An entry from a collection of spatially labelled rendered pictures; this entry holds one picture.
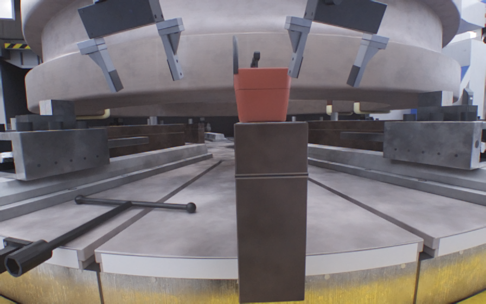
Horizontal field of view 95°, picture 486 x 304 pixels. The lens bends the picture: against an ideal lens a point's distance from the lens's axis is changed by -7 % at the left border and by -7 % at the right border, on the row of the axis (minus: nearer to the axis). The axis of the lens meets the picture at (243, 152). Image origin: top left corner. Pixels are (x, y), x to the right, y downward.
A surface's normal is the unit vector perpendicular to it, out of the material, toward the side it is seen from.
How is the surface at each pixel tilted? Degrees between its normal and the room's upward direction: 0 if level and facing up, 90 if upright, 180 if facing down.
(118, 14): 114
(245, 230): 90
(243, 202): 90
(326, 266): 90
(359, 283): 90
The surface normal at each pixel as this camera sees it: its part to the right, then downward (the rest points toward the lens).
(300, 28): 0.14, 0.51
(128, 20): -0.07, 0.51
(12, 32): 0.35, 0.11
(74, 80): -0.39, 0.12
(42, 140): 0.93, 0.03
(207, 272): -0.04, 0.12
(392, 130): -0.92, 0.07
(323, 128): -0.70, 0.11
